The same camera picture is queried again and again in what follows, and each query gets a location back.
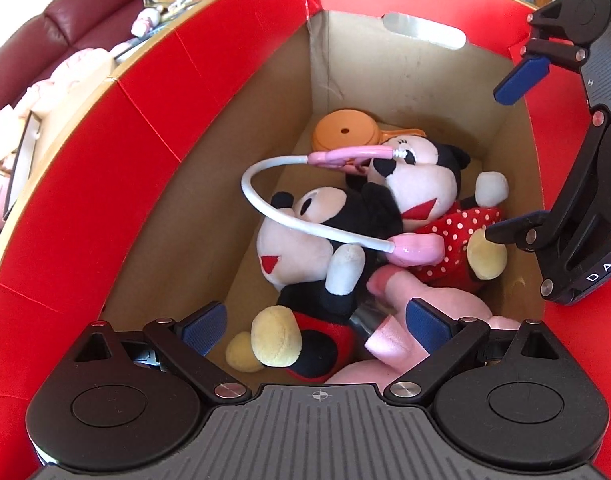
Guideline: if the pink quilted cloth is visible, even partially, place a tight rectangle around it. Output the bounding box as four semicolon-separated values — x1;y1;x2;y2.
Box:
16;47;116;121

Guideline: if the pink toy stethoscope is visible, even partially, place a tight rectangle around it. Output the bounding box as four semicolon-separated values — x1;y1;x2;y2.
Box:
240;145;443;267

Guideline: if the flat framed board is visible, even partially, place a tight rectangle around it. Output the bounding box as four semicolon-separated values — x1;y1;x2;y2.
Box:
3;110;44;221

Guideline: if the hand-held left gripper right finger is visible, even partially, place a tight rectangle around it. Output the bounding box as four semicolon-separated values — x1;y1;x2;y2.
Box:
383;297;561;406

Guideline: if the pink pig plush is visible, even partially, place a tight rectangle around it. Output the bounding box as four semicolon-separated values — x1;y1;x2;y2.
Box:
330;267;523;388

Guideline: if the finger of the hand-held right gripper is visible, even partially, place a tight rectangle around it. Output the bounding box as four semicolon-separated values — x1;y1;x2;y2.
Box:
493;1;590;107
485;109;611;295

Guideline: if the mouse plush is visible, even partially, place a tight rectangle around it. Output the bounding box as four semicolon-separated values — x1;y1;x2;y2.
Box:
345;132;511;293
226;182;406;385

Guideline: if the maroon leather sofa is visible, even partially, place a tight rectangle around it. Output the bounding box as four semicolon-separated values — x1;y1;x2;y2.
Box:
0;0;251;126

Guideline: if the red cardboard box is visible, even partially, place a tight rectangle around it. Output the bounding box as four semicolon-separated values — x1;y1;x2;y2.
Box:
0;0;611;480

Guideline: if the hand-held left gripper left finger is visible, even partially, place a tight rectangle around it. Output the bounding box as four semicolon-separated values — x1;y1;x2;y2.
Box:
74;300;254;406

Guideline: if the orange round plastic toy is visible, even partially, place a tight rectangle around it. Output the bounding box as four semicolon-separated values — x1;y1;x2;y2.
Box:
311;109;429;153

